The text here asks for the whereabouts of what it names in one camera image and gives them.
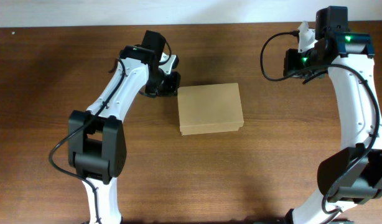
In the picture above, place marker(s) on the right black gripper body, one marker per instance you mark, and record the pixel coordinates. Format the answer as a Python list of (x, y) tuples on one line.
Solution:
[(295, 61)]

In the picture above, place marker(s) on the brown cardboard box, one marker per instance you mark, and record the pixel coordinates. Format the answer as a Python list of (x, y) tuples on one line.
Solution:
[(205, 109)]

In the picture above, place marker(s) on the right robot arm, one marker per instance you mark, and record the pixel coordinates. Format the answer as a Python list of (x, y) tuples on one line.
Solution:
[(352, 176)]

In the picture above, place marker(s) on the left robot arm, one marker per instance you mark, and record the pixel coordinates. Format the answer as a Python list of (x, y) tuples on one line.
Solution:
[(97, 146)]

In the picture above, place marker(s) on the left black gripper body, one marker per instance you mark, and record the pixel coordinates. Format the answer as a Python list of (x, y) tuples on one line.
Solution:
[(163, 83)]

